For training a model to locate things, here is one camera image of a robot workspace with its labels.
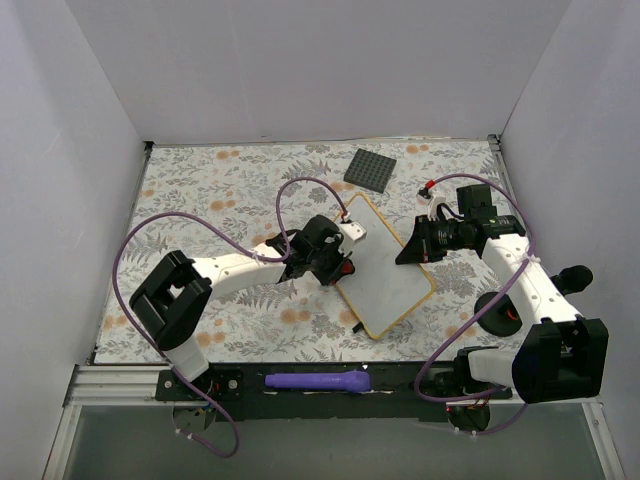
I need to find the red black felt eraser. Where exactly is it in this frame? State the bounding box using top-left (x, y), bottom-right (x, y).
top-left (340, 259), bottom-right (355, 276)

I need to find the yellow framed small whiteboard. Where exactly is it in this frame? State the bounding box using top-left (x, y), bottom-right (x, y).
top-left (337, 192), bottom-right (435, 340)

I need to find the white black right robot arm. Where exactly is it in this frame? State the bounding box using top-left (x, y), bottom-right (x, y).
top-left (395, 182), bottom-right (609, 404)

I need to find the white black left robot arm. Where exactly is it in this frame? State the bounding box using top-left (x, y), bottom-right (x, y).
top-left (129, 215), bottom-right (366, 400)

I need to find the dark grey studded baseplate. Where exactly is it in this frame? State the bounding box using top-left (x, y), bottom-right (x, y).
top-left (343, 148), bottom-right (397, 193)

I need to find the black round stand base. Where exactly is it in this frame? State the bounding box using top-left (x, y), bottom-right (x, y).
top-left (477, 294), bottom-right (522, 338)

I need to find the purple marker pen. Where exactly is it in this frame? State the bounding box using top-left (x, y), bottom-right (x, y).
top-left (265, 370), bottom-right (371, 393)

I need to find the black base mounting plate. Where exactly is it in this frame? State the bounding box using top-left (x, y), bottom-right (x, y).
top-left (155, 361), bottom-right (512, 431)

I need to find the floral patterned table mat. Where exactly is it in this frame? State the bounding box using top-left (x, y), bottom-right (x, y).
top-left (92, 138), bottom-right (521, 364)

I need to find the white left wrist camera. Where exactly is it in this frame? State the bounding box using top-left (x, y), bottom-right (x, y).
top-left (338, 213), bottom-right (367, 253)

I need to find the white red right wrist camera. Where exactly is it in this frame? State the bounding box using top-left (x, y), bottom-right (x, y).
top-left (417, 180), bottom-right (446, 220)

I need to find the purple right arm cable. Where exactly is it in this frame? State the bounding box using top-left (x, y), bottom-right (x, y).
top-left (413, 173), bottom-right (540, 435)

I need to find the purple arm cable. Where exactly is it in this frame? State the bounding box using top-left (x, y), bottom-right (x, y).
top-left (413, 173), bottom-right (540, 435)
top-left (112, 177), bottom-right (351, 459)

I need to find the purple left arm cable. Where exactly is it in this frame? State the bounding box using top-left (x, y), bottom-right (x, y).
top-left (112, 177), bottom-right (351, 459)

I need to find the aluminium frame rail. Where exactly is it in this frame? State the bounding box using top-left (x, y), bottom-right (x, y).
top-left (63, 363), bottom-right (171, 407)

